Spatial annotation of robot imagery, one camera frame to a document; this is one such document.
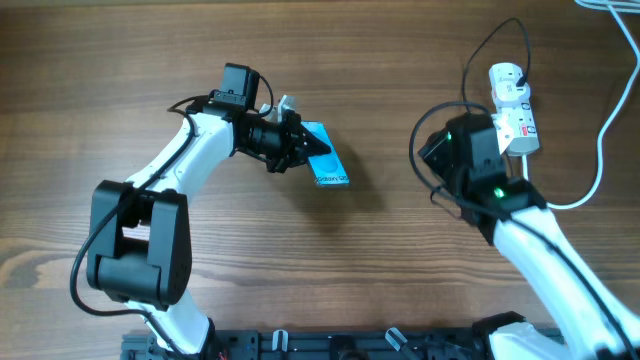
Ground teal screen Galaxy smartphone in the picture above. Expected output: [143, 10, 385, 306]
[302, 121, 350, 187]

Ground black charger cable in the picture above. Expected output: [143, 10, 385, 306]
[460, 18, 532, 114]

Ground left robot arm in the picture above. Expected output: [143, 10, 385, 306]
[69, 63, 334, 359]

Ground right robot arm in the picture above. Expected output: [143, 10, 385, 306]
[409, 113, 639, 359]

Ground white charger plug adapter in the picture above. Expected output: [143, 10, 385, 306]
[491, 80, 531, 108]

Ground white power strip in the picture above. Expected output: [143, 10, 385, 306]
[489, 62, 540, 156]

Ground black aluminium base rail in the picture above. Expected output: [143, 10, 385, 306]
[119, 327, 566, 360]

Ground white power strip cord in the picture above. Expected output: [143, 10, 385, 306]
[521, 0, 640, 211]

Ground white cables at corner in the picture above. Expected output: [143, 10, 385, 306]
[573, 0, 640, 15]

